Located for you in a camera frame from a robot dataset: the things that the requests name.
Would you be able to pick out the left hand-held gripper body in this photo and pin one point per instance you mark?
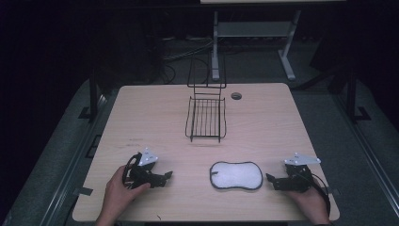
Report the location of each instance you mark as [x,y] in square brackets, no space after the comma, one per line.
[141,174]

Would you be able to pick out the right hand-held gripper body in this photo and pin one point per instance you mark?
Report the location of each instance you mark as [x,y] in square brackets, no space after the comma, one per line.
[298,179]

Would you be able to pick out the person's right hand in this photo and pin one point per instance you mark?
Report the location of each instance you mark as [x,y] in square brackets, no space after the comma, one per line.
[309,204]

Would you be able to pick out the person's left hand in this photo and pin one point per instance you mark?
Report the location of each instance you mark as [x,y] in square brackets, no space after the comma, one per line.
[120,196]

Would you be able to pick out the white sponge with dark edge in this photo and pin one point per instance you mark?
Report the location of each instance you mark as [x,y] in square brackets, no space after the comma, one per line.
[236,175]

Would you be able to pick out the grey tape strip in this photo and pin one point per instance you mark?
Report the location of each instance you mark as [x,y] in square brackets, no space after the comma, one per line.
[334,190]
[83,190]

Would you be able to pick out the black metal stand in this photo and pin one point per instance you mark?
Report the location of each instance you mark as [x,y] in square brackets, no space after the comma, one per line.
[352,97]
[93,94]

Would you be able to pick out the metal floor rail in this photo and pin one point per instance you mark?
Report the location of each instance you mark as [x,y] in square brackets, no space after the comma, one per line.
[75,175]
[370,157]

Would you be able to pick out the white metal desk frame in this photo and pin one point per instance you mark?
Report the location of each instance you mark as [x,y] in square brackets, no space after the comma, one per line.
[251,29]

